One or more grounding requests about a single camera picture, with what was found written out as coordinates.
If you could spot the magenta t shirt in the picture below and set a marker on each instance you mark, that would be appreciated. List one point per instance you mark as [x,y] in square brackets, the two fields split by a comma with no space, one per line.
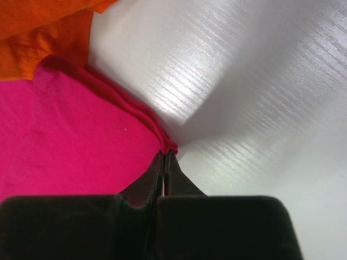
[72,131]

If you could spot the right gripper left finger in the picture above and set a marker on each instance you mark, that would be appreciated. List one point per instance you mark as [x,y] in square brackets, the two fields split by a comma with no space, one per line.
[107,226]

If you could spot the orange t shirt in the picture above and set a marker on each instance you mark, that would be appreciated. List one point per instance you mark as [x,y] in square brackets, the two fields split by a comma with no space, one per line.
[33,30]

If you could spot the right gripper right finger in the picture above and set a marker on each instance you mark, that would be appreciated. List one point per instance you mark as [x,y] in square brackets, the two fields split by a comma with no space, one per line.
[193,225]

